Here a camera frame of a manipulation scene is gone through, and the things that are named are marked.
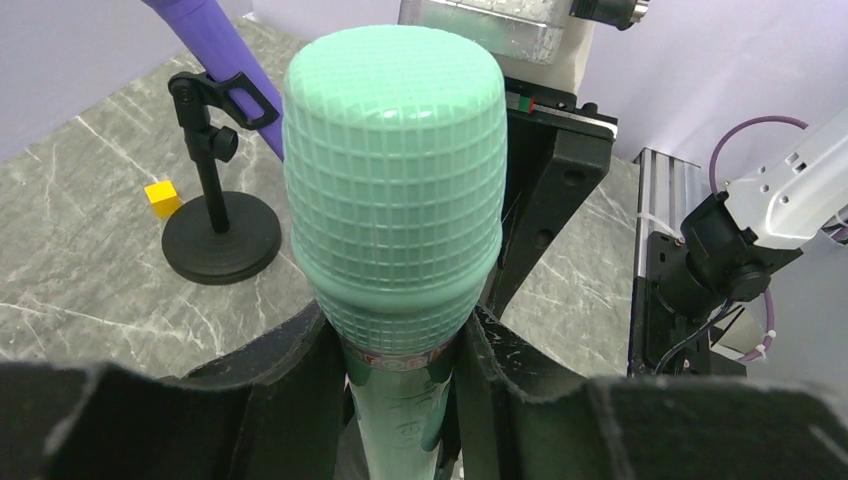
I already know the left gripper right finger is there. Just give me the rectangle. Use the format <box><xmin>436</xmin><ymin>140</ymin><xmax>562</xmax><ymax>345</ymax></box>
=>
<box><xmin>453</xmin><ymin>307</ymin><xmax>847</xmax><ymax>479</ymax></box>

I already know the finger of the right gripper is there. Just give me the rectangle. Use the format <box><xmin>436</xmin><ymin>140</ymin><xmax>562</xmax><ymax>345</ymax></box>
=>
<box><xmin>483</xmin><ymin>78</ymin><xmax>618</xmax><ymax>316</ymax></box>

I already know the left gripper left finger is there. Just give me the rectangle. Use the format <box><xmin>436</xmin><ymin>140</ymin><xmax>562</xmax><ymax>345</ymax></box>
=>
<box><xmin>1</xmin><ymin>304</ymin><xmax>345</xmax><ymax>479</ymax></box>

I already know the teal microphone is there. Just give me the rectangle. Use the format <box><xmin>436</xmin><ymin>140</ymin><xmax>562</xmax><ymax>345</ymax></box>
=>
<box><xmin>283</xmin><ymin>25</ymin><xmax>507</xmax><ymax>479</ymax></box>

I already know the black round-base mic stand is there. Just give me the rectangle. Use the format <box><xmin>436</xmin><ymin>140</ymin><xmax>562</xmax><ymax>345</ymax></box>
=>
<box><xmin>161</xmin><ymin>72</ymin><xmax>283</xmax><ymax>285</ymax></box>

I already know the purple microphone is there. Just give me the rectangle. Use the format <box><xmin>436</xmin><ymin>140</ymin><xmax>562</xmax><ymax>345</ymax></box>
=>
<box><xmin>143</xmin><ymin>0</ymin><xmax>284</xmax><ymax>159</ymax></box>

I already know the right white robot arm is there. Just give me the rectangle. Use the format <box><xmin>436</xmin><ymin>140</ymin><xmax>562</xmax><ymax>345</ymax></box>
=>
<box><xmin>483</xmin><ymin>78</ymin><xmax>847</xmax><ymax>317</ymax></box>

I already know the yellow cube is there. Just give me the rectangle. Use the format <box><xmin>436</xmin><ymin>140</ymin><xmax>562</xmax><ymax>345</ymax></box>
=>
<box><xmin>144</xmin><ymin>180</ymin><xmax>183</xmax><ymax>219</ymax></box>

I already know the aluminium frame rail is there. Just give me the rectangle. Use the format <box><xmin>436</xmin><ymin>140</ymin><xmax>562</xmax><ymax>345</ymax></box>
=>
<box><xmin>634</xmin><ymin>148</ymin><xmax>709</xmax><ymax>277</ymax></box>

